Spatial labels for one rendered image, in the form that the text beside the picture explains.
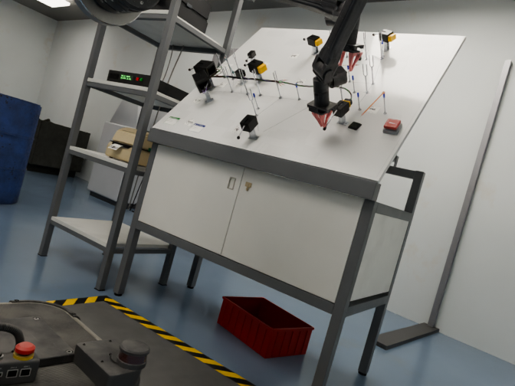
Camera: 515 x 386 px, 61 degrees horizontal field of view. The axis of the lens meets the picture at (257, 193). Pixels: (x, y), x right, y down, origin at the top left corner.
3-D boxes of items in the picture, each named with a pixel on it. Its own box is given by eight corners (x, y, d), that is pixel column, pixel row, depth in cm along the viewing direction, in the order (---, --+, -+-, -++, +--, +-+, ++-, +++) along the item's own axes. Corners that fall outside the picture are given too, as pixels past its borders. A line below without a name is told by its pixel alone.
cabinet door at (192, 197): (220, 254, 188) (244, 167, 186) (137, 220, 217) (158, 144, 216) (222, 254, 189) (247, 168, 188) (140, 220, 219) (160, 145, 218)
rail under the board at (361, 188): (372, 200, 151) (376, 181, 151) (146, 140, 215) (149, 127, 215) (376, 201, 155) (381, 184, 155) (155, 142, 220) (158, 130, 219)
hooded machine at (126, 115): (153, 211, 548) (182, 108, 543) (112, 206, 502) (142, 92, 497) (125, 199, 591) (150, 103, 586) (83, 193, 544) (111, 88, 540)
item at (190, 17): (168, 13, 222) (178, -25, 221) (138, 11, 234) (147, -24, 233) (205, 37, 248) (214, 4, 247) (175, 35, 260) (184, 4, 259)
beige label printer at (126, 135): (129, 164, 225) (139, 127, 224) (103, 155, 235) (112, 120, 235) (168, 172, 251) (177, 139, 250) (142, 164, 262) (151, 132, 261)
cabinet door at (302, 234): (333, 303, 157) (363, 198, 156) (219, 255, 187) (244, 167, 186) (336, 302, 159) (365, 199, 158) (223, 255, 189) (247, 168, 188)
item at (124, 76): (148, 88, 221) (151, 75, 220) (105, 80, 240) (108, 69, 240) (190, 106, 248) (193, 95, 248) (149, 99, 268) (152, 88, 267)
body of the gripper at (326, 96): (317, 101, 171) (316, 83, 166) (338, 107, 164) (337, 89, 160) (306, 108, 168) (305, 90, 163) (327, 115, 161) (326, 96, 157)
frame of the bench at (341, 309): (314, 413, 157) (375, 201, 154) (112, 293, 221) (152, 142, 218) (367, 374, 207) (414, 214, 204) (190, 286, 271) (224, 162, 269)
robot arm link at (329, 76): (313, 57, 154) (326, 72, 150) (340, 48, 157) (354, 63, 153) (309, 83, 164) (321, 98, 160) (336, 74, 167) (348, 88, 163)
